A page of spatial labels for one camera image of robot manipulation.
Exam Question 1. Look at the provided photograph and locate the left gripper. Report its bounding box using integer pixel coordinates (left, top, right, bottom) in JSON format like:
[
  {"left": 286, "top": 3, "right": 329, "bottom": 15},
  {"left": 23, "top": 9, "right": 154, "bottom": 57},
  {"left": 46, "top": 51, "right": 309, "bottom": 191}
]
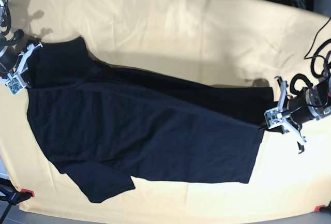
[{"left": 275, "top": 76, "right": 314, "bottom": 154}]

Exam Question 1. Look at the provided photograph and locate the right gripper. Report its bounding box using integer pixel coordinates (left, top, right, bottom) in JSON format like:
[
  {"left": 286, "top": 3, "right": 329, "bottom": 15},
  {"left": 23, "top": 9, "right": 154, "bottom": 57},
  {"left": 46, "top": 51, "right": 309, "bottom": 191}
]
[{"left": 1, "top": 42, "right": 43, "bottom": 88}]

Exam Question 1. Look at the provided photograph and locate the dark navy T-shirt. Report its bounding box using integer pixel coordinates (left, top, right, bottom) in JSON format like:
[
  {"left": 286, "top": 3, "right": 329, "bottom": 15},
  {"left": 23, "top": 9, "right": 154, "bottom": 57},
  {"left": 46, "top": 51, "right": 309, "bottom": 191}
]
[{"left": 27, "top": 38, "right": 274, "bottom": 203}]

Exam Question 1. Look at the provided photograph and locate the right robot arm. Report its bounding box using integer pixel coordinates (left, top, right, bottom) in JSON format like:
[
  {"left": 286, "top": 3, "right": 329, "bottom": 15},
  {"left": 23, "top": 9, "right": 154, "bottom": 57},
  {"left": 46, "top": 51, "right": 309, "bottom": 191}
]
[{"left": 1, "top": 0, "right": 43, "bottom": 95}]

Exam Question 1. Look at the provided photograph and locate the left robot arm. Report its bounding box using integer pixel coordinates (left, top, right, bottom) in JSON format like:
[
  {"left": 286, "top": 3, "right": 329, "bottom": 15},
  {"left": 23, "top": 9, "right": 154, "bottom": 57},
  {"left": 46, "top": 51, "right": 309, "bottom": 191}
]
[{"left": 264, "top": 52, "right": 330, "bottom": 154}]

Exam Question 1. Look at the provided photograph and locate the red clamp right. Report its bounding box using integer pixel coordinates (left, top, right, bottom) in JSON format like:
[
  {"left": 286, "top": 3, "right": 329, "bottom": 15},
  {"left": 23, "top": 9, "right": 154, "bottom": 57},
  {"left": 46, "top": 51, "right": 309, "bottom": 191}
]
[{"left": 314, "top": 202, "right": 331, "bottom": 214}]

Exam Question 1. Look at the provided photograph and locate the yellow table cloth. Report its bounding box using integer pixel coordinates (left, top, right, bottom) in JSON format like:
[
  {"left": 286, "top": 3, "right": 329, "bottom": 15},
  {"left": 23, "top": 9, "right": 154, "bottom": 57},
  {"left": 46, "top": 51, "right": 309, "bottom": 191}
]
[{"left": 1, "top": 0, "right": 330, "bottom": 223}]

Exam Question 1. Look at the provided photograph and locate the red blue clamp left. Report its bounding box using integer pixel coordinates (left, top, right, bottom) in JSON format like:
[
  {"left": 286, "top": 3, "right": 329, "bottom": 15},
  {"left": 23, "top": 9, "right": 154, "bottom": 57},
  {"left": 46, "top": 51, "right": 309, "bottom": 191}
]
[{"left": 1, "top": 178, "right": 35, "bottom": 224}]

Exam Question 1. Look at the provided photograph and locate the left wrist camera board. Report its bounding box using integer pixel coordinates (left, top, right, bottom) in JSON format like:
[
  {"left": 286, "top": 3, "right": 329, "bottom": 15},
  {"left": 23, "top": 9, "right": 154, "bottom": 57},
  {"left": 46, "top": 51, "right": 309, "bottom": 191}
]
[{"left": 264, "top": 107, "right": 283, "bottom": 129}]

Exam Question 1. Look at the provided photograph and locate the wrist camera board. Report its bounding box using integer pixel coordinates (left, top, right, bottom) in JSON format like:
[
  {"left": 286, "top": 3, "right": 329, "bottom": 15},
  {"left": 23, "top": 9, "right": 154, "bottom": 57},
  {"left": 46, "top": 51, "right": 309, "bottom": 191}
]
[
  {"left": 5, "top": 77, "right": 26, "bottom": 95},
  {"left": 264, "top": 107, "right": 283, "bottom": 129}
]

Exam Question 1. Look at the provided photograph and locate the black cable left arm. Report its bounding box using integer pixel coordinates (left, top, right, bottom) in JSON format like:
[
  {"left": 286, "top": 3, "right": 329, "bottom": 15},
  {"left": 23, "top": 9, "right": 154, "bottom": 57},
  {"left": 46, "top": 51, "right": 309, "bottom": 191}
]
[{"left": 289, "top": 17, "right": 331, "bottom": 95}]

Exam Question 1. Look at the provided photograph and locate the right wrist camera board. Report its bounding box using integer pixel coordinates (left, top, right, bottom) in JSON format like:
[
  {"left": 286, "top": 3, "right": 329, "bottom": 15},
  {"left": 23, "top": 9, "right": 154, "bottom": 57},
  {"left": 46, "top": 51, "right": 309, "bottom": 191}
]
[{"left": 5, "top": 77, "right": 26, "bottom": 95}]

